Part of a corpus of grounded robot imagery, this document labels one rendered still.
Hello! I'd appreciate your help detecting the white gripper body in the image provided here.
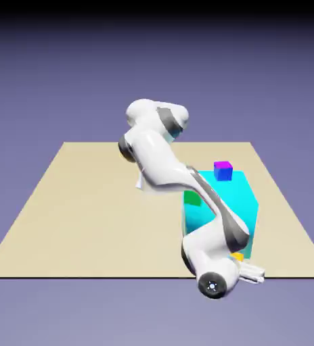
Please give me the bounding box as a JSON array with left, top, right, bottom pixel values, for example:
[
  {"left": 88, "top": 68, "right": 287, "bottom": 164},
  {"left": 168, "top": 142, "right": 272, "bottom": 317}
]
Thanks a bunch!
[{"left": 238, "top": 262, "right": 265, "bottom": 284}]

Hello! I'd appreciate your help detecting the small green cube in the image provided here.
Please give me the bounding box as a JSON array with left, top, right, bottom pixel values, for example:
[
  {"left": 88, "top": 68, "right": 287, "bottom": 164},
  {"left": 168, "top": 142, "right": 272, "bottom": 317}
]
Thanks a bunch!
[{"left": 183, "top": 190, "right": 203, "bottom": 207}]

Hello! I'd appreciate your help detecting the small blue cube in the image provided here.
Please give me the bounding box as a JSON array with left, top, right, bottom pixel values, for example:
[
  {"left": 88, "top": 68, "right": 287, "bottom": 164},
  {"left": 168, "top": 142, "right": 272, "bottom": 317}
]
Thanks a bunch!
[{"left": 213, "top": 161, "right": 233, "bottom": 182}]

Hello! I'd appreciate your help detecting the large cyan box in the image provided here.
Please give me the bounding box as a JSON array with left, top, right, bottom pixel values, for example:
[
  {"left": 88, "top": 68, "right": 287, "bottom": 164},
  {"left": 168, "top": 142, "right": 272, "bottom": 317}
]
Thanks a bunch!
[{"left": 183, "top": 170, "right": 260, "bottom": 261}]

